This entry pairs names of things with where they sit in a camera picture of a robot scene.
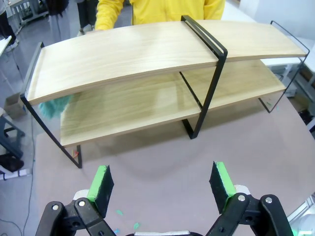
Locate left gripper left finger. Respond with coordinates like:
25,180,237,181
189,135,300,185
36,164,117,236

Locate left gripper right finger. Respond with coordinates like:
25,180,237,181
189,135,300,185
205,161,294,236

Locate teal chenille duster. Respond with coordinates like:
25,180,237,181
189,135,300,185
38,94,75,120

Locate white furniture piece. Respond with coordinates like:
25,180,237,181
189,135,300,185
287,193,315,236

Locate black bag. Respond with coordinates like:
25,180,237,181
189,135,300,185
0,154,25,173

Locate grey stool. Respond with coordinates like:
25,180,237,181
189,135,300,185
0,107,26,161

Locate cardboard box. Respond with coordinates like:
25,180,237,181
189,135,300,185
4,92,27,120

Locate small white table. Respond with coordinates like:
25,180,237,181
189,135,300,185
0,35,13,57

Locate person in black trousers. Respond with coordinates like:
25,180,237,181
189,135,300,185
0,0,19,51

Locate person in yellow jacket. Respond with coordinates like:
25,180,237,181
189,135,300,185
94,0,226,31

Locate wooden two-tier shelf black frame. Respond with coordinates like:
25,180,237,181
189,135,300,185
20,15,310,169

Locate white frame workbench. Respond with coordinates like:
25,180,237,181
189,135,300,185
9,0,50,27

